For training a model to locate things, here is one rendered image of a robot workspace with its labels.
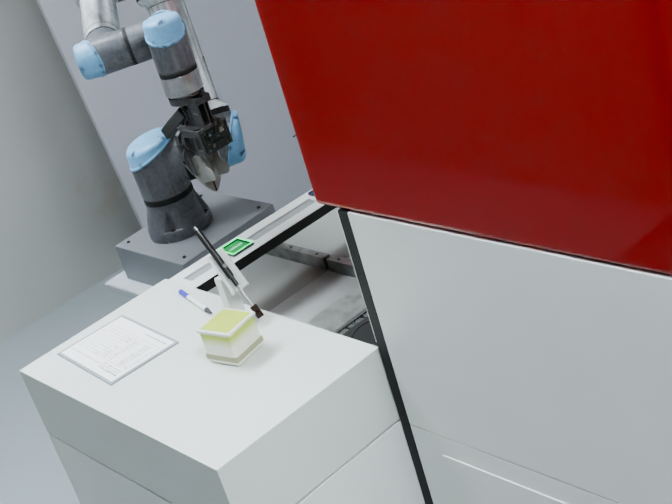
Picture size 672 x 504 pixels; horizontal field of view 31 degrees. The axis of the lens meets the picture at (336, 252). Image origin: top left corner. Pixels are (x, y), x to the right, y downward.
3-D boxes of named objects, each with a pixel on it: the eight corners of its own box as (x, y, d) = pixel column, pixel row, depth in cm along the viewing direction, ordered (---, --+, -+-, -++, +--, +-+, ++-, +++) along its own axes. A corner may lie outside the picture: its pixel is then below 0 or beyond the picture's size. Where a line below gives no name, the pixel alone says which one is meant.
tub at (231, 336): (266, 343, 205) (254, 310, 202) (240, 368, 200) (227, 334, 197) (234, 339, 209) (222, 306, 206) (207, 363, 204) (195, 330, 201)
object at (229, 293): (260, 315, 214) (238, 251, 209) (244, 326, 212) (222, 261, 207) (240, 308, 219) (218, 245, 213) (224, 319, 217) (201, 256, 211)
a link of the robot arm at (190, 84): (152, 79, 227) (185, 62, 231) (160, 101, 229) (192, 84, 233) (174, 81, 222) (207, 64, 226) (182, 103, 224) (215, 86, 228)
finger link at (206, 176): (217, 200, 233) (203, 158, 229) (200, 196, 238) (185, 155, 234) (229, 193, 235) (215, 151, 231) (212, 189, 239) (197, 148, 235)
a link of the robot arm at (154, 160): (141, 188, 276) (119, 136, 270) (196, 169, 276) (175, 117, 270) (142, 208, 265) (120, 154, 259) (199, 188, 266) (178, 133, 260)
